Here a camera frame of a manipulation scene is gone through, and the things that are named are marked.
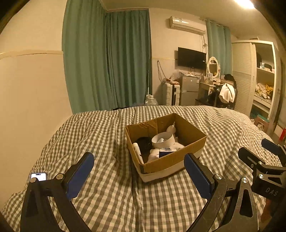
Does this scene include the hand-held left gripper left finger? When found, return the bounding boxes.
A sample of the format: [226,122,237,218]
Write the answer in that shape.
[20,152,95,232]

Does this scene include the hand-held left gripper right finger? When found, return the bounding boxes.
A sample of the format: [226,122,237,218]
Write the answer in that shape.
[184,153,261,232]

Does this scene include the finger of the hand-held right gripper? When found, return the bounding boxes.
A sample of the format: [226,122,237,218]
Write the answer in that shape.
[238,147,267,173]
[261,138,286,159]

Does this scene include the cardboard box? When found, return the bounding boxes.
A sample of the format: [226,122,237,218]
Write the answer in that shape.
[125,113,207,183]

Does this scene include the blue and white tissue packet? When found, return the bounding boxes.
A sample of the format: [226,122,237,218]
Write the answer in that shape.
[148,147,175,161]

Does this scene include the white ring band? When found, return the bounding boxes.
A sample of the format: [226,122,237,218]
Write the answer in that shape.
[151,132,175,148]

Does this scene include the white handheld controller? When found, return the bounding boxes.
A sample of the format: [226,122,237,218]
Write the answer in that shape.
[166,122,185,150]

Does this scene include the white bottle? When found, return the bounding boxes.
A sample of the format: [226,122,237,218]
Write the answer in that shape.
[132,143,144,164]

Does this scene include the black round lid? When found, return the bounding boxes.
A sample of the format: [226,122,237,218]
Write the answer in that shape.
[136,137,154,157]

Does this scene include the small floor box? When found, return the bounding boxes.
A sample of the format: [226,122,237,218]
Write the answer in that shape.
[253,114,270,131]

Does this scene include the green checked blanket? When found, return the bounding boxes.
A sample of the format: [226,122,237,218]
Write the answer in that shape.
[0,105,280,232]

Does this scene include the dark chair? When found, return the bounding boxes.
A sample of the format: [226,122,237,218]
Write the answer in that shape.
[212,84,238,110]

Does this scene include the pile of clothes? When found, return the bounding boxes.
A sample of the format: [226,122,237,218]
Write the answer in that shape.
[255,82,274,100]

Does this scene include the white cloth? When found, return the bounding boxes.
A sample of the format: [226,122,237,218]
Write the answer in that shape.
[218,83,235,103]

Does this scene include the white louvred wardrobe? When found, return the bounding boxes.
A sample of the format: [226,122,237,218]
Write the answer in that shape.
[231,40,281,135]

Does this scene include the black bag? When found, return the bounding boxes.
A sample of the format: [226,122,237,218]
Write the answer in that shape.
[224,74,237,88]

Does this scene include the vanity desk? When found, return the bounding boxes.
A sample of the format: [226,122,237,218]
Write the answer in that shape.
[195,81,221,106]

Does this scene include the silver small fridge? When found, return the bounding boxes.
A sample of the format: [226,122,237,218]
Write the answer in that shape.
[179,75,199,106]

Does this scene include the white suitcase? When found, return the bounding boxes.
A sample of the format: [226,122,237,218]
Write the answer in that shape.
[162,82,180,106]

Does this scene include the large clear water bottle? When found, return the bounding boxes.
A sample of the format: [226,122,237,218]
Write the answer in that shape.
[144,95,159,107]

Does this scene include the white oval mirror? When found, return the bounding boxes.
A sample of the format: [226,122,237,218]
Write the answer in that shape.
[207,57,221,79]

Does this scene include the clear plastic bag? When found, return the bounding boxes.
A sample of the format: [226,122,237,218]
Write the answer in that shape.
[169,71,180,84]

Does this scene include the green curtain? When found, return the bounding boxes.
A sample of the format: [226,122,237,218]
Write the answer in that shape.
[105,10,153,110]
[206,20,233,77]
[62,0,110,114]

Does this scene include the white air conditioner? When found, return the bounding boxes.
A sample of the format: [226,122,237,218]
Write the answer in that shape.
[169,16,206,35]

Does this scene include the wall cables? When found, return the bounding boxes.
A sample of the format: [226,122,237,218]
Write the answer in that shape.
[156,60,167,82]

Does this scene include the black wall television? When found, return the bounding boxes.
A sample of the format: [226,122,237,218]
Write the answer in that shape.
[177,47,206,69]

